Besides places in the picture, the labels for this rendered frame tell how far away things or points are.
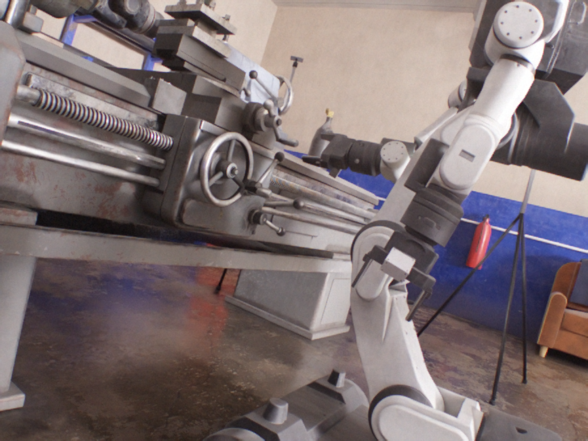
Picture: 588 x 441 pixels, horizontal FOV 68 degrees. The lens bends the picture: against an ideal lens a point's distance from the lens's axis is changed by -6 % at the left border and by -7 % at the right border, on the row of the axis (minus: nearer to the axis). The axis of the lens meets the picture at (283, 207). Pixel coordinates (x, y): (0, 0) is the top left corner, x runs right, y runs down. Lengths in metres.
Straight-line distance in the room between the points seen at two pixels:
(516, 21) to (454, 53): 5.02
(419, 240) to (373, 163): 0.45
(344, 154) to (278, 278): 1.46
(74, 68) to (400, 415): 1.04
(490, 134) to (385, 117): 5.01
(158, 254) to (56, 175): 0.32
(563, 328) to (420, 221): 3.71
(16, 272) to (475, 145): 0.97
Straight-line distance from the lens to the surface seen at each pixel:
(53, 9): 1.40
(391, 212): 1.03
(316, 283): 2.49
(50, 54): 1.16
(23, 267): 1.16
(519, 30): 0.85
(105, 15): 1.49
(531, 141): 1.02
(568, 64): 1.07
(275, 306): 2.61
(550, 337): 4.42
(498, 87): 0.84
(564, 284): 4.93
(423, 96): 5.74
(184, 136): 1.27
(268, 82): 1.99
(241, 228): 1.48
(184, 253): 1.31
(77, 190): 1.26
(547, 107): 1.03
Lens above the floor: 0.64
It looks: level
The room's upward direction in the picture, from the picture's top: 16 degrees clockwise
